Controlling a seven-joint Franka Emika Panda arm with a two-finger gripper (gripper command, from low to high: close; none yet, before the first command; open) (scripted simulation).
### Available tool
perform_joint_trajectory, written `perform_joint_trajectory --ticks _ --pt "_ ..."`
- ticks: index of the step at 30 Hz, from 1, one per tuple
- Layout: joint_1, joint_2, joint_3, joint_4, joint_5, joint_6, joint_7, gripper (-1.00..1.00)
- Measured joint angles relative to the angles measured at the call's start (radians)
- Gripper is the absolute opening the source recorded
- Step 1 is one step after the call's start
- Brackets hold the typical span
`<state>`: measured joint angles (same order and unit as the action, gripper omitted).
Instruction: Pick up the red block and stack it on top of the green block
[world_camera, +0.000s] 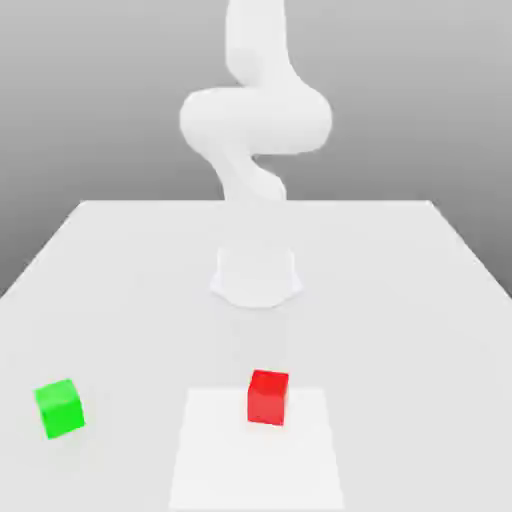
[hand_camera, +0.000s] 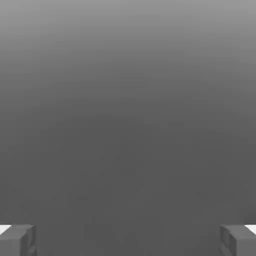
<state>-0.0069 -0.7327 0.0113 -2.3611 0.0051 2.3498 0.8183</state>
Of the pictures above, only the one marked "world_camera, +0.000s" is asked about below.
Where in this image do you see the small red cube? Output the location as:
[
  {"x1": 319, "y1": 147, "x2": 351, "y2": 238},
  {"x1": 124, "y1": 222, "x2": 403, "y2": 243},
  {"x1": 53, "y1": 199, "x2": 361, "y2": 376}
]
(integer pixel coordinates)
[{"x1": 246, "y1": 368, "x2": 290, "y2": 427}]

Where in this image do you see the small green cube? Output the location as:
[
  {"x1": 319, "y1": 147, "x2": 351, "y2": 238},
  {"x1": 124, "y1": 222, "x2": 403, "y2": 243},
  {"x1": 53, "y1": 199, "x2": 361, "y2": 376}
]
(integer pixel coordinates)
[{"x1": 32, "y1": 378, "x2": 87, "y2": 441}]

